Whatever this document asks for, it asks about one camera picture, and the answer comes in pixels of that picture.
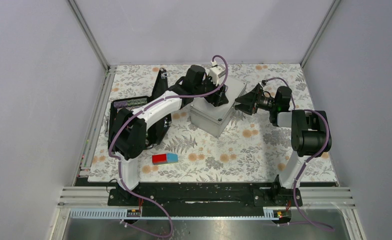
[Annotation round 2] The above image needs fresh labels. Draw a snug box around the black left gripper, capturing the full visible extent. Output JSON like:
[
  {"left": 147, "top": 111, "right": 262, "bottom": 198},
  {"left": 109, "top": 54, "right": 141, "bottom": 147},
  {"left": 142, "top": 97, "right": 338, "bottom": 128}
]
[{"left": 194, "top": 75, "right": 228, "bottom": 108}]

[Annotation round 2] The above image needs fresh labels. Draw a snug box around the black case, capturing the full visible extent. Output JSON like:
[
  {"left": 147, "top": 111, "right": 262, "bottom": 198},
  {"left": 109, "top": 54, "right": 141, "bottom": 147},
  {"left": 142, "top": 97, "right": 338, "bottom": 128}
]
[{"left": 108, "top": 68, "right": 171, "bottom": 159}]

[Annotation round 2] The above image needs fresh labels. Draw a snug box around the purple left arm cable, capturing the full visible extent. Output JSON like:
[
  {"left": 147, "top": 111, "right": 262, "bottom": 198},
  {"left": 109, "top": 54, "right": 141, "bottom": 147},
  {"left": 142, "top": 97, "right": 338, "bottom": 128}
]
[{"left": 108, "top": 54, "right": 230, "bottom": 239}]

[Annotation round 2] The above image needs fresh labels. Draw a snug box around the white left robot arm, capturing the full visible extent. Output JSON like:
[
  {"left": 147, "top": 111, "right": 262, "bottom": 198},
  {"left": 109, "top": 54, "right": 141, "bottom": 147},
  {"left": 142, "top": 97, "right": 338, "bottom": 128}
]
[{"left": 108, "top": 60, "right": 229, "bottom": 206}]

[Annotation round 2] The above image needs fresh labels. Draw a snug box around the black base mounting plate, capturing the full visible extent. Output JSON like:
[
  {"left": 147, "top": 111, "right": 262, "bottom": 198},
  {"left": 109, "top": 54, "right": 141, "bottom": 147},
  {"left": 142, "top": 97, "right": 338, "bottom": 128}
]
[{"left": 107, "top": 182, "right": 303, "bottom": 218}]

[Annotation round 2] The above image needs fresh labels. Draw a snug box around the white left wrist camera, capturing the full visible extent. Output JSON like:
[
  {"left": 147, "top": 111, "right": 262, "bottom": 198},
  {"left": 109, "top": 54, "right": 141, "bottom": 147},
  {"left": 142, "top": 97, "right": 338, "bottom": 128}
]
[{"left": 208, "top": 60, "right": 225, "bottom": 86}]

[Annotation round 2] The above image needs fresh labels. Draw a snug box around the grey metal box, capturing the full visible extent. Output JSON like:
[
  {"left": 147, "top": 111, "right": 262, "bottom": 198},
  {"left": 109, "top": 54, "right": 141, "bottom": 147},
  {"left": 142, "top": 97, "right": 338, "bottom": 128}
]
[{"left": 189, "top": 75, "right": 248, "bottom": 139}]

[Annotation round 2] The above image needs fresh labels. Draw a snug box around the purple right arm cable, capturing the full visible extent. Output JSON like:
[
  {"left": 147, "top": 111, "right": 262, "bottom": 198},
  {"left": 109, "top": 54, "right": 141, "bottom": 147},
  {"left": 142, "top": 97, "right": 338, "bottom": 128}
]
[{"left": 261, "top": 77, "right": 336, "bottom": 233}]

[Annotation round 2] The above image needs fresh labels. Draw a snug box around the red blue box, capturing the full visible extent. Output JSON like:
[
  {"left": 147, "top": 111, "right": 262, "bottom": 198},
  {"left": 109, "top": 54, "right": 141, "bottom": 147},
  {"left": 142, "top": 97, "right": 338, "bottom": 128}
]
[{"left": 152, "top": 153, "right": 178, "bottom": 165}]

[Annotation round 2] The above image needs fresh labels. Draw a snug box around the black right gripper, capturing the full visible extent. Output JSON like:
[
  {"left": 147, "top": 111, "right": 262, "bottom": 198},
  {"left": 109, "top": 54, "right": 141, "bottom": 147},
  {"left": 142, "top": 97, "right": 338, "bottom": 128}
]
[{"left": 234, "top": 85, "right": 277, "bottom": 117}]

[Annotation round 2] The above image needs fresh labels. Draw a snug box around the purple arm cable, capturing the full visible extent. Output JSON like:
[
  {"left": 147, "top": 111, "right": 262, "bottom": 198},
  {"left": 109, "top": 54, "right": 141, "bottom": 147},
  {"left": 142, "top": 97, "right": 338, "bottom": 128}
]
[
  {"left": 108, "top": 54, "right": 230, "bottom": 239},
  {"left": 261, "top": 77, "right": 336, "bottom": 233}
]

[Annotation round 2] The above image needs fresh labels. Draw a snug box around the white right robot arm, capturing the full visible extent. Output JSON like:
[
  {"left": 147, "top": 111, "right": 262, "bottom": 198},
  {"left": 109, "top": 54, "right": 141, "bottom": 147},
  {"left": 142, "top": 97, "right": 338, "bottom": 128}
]
[{"left": 235, "top": 84, "right": 332, "bottom": 206}]

